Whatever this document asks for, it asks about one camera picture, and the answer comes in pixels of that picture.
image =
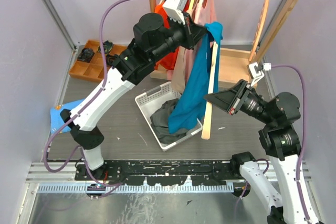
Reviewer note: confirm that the cream wooden hanger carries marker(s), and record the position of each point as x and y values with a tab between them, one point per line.
206	132

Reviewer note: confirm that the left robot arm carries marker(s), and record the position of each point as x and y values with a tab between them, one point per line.
152	41

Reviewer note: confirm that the wooden clothes rack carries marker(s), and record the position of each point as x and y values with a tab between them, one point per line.
249	27

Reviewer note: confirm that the blue patterned cloth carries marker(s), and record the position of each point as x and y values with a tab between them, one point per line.
55	118

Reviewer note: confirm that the orange wavy metal hanger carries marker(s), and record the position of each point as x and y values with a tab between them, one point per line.
259	30

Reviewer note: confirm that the rolled green sock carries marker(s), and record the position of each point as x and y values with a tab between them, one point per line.
105	47

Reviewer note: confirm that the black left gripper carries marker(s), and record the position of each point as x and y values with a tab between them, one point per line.
193	32

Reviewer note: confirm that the wooden compartment tray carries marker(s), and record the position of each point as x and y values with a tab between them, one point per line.
89	64

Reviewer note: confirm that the rolled dark sock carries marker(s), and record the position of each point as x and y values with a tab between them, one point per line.
86	55

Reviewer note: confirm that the rolled black sock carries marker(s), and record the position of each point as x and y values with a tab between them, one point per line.
110	59

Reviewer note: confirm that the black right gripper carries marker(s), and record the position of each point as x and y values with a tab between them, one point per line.
230	99

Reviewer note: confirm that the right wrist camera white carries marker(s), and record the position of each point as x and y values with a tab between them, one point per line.
257	71

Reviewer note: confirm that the pink t shirt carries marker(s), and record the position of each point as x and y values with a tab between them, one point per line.
203	12

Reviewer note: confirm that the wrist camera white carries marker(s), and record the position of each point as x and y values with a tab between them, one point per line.
174	10
257	71

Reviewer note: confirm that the beige t shirt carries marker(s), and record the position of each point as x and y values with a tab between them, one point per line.
178	78

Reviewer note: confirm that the teal blue t shirt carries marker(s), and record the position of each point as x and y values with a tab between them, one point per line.
191	106

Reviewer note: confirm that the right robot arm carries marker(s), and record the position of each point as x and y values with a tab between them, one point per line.
290	203

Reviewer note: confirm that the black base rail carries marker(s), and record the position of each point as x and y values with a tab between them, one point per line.
165	172

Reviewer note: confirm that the white plastic basket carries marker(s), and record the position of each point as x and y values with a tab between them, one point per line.
152	100

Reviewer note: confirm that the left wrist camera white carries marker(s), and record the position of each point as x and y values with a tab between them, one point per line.
174	10

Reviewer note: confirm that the dark grey t shirt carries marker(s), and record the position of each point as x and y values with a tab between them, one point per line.
160	126

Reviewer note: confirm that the white slotted cable duct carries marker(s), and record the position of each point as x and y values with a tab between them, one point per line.
124	189

